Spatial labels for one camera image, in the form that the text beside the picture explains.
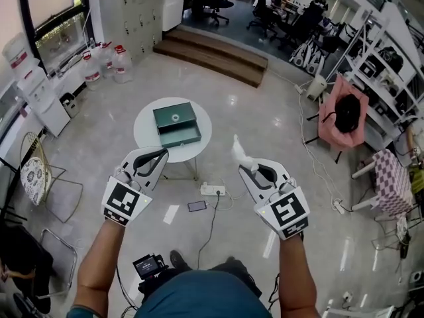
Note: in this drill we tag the black waist-mounted screen device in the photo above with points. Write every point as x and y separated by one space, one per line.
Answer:
147 266

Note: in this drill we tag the white metal shelving unit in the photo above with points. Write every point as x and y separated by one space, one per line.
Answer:
381 71

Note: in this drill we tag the person's right black shoe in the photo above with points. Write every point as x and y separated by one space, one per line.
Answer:
234 261

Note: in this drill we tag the white water dispenser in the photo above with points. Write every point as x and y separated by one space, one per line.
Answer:
43 104

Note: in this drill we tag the small grey waste bin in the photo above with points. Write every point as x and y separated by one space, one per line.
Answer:
70 105

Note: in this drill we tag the white paper item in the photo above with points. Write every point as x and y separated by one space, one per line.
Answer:
243 158

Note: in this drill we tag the clear water jug red cap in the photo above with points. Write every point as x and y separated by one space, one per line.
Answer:
122 65
105 56
91 70

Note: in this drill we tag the black smartphone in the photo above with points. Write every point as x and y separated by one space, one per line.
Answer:
197 206

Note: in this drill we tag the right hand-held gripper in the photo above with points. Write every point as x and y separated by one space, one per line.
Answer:
285 212

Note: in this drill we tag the person's black shoe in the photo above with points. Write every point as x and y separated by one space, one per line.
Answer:
179 261
234 261

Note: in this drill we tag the person's right forearm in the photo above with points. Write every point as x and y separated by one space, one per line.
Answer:
296 277

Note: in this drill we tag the brown wooden steps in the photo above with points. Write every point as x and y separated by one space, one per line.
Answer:
212 55

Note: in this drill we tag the small white power strip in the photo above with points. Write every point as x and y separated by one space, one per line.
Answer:
338 206

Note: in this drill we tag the person's teal shirt torso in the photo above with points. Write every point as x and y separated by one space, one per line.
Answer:
202 296

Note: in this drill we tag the large dispenser water bottle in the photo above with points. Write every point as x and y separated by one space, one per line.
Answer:
18 56

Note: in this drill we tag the black helmet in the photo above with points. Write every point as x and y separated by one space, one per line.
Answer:
348 113

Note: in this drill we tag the person's left forearm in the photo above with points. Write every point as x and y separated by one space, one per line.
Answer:
99 263

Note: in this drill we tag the white and black equipment pile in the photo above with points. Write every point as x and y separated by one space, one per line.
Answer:
308 56

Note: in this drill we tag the black framed window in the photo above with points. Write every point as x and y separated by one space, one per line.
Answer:
54 28

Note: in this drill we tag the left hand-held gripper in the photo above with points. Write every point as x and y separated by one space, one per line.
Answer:
123 200

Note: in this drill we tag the chrome tube chair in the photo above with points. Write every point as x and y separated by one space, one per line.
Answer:
64 260

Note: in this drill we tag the green box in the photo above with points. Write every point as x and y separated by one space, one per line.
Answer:
177 124

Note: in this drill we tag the grey metal lockers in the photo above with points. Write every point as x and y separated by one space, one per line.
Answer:
132 15

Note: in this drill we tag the round white side table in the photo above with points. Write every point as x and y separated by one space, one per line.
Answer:
145 128

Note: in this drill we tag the small white floor appliance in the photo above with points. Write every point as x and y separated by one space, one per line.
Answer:
316 87

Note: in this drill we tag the person's black trousers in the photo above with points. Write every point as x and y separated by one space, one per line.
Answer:
246 277

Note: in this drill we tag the person's left black shoe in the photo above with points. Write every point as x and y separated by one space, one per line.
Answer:
179 261

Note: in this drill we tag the pink chair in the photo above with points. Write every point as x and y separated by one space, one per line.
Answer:
331 128

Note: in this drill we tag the checkered cloth covered stool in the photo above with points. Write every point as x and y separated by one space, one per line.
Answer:
392 184

